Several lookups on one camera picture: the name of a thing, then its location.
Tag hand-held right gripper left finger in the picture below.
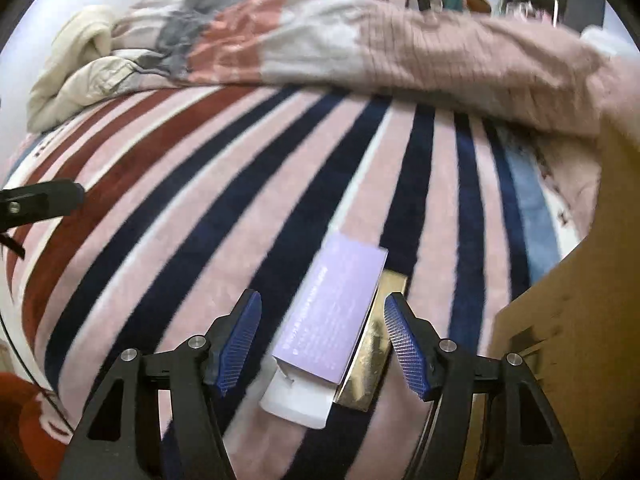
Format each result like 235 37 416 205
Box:
57 288 263 480

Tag pink and grey striped duvet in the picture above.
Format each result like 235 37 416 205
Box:
112 0 640 136

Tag gold box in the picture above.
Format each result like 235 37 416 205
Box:
334 269 410 408

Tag red patterned cloth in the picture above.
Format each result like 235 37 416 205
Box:
0 370 68 463

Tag striped fleece blanket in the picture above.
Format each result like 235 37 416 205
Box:
0 82 601 480

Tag cream fleece blanket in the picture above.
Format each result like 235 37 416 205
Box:
62 5 118 63

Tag purple box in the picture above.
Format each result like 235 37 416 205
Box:
259 231 390 431

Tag cardboard box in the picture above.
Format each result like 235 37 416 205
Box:
487 110 640 480

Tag beige quilt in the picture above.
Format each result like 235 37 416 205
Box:
27 54 143 133

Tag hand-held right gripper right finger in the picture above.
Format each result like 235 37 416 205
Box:
382 292 583 480

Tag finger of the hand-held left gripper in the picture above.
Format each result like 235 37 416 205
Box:
0 233 27 261
0 179 87 229

